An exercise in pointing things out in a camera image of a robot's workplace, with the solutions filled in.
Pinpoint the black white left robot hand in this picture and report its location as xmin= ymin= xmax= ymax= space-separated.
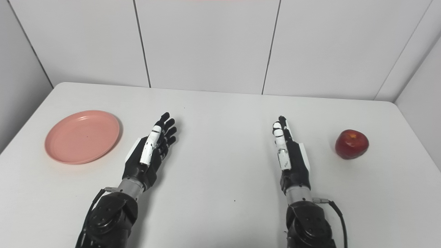
xmin=122 ymin=112 xmax=178 ymax=192

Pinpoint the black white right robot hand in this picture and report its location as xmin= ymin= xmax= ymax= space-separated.
xmin=272 ymin=115 xmax=311 ymax=195

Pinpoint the red apple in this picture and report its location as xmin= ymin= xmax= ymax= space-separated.
xmin=335 ymin=129 xmax=370 ymax=160

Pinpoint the pink round plate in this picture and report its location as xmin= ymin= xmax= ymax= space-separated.
xmin=44 ymin=110 xmax=121 ymax=165

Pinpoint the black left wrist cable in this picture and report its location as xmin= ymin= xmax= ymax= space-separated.
xmin=78 ymin=187 xmax=117 ymax=248

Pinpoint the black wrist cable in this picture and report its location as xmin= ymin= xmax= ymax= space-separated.
xmin=78 ymin=187 xmax=117 ymax=248
xmin=312 ymin=197 xmax=348 ymax=248

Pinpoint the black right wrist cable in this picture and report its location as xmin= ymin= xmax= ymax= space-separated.
xmin=312 ymin=197 xmax=348 ymax=248

